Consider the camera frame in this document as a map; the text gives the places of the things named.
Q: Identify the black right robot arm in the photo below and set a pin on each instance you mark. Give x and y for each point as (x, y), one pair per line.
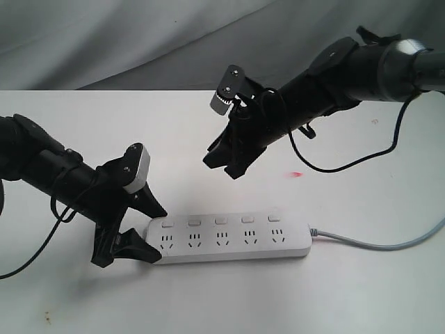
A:
(348, 72)

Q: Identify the white five-outlet power strip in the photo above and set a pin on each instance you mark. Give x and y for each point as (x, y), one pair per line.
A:
(228, 237)

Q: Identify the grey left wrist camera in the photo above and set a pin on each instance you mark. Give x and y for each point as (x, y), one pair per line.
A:
(136, 162)

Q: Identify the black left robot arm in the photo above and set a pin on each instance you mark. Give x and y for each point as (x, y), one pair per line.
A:
(30, 154)

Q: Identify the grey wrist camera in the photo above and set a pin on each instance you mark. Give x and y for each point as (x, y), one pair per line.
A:
(233, 85)
(136, 162)

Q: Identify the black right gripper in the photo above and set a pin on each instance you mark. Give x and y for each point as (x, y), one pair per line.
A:
(253, 125)

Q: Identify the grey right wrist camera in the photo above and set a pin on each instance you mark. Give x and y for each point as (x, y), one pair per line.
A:
(233, 85)

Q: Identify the grey backdrop cloth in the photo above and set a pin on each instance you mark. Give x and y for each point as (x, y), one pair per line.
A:
(186, 45)

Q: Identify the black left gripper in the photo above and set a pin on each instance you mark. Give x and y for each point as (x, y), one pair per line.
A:
(111, 204)

